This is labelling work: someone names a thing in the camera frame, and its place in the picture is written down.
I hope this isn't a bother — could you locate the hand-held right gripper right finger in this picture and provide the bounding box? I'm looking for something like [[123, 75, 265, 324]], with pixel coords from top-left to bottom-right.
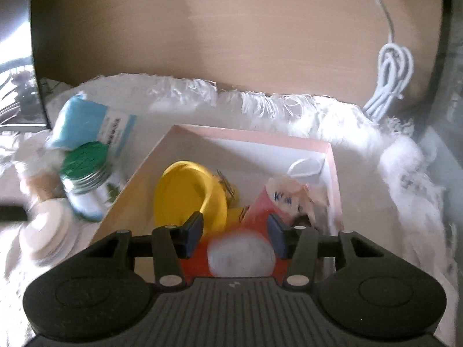
[[267, 213, 384, 288]]

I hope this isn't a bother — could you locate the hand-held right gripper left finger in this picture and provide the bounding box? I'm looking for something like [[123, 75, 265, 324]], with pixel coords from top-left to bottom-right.
[[85, 211, 205, 286]]

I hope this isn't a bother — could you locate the red cloth with white pompom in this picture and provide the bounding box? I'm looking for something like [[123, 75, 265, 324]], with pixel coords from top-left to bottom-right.
[[180, 188, 290, 279]]

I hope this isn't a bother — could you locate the yellow round pouch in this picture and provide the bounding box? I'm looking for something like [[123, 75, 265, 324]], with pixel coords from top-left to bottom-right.
[[154, 161, 239, 241]]

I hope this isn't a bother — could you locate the pink ribbon bow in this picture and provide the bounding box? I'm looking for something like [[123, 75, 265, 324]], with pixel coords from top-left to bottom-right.
[[266, 175, 330, 230]]

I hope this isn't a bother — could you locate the white elastic loop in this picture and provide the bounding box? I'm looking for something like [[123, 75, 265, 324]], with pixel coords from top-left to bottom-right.
[[287, 157, 323, 178]]

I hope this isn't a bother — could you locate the pink cardboard box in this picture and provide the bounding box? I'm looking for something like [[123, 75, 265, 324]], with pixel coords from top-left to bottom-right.
[[90, 124, 345, 272]]

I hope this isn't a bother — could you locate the blue face mask pack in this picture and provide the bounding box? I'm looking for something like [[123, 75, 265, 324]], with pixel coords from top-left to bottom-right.
[[49, 94, 136, 156]]

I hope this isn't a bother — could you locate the green lid glass jar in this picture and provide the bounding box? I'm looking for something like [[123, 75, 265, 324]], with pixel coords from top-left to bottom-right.
[[60, 141, 122, 223]]

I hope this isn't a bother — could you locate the white crocheted cloth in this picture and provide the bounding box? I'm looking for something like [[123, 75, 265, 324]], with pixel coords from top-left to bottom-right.
[[0, 72, 463, 347]]

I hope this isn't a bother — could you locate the beige round case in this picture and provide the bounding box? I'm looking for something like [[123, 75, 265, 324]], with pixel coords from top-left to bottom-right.
[[18, 202, 78, 266]]

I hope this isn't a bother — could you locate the dark monitor screen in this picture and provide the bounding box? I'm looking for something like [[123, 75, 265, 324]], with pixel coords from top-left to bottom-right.
[[0, 0, 49, 131]]

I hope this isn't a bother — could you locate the white coiled cable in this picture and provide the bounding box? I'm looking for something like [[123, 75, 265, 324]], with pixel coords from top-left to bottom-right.
[[352, 0, 415, 120]]

